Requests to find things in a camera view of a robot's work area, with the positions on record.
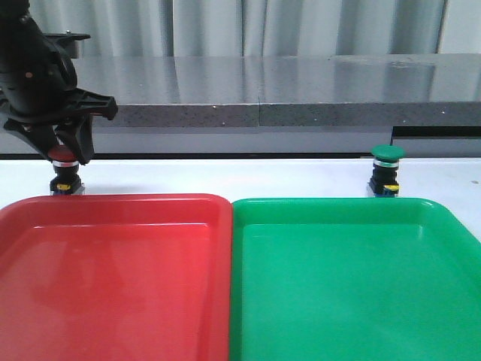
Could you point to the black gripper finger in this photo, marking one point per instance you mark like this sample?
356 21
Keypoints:
40 137
76 134

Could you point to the green plastic tray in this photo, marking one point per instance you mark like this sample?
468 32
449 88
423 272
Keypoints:
353 279

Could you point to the green mushroom push button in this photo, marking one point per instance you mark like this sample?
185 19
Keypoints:
383 181

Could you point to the red mushroom push button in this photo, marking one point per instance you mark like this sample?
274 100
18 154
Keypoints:
66 166

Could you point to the grey granite counter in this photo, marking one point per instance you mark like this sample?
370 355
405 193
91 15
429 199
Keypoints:
285 105

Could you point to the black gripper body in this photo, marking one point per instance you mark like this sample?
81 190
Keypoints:
38 78

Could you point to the red plastic tray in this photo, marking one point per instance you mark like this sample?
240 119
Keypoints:
121 277

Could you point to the white curtain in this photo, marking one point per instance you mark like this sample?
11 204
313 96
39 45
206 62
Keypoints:
265 28

